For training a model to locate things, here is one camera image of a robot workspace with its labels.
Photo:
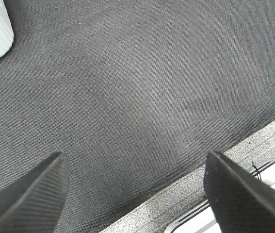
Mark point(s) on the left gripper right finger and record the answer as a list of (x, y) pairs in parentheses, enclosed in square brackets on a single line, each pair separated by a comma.
[(240, 202)]

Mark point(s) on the black table cloth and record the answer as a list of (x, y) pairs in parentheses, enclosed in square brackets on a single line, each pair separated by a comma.
[(135, 92)]

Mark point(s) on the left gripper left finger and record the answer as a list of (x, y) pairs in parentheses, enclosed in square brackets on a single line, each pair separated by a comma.
[(34, 202)]

